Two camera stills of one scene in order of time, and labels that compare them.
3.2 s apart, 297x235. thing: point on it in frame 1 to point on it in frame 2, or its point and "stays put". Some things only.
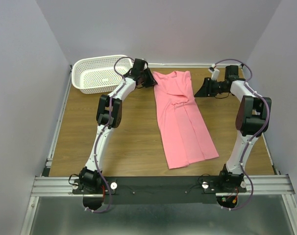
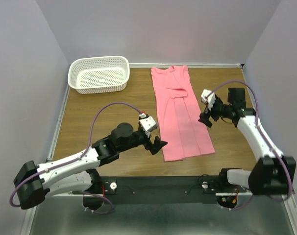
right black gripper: x=205 y=90 to x=204 y=118
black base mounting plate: x=159 y=190 stays put
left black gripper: x=150 y=81 to x=158 y=144
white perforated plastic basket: x=100 y=74 stays put
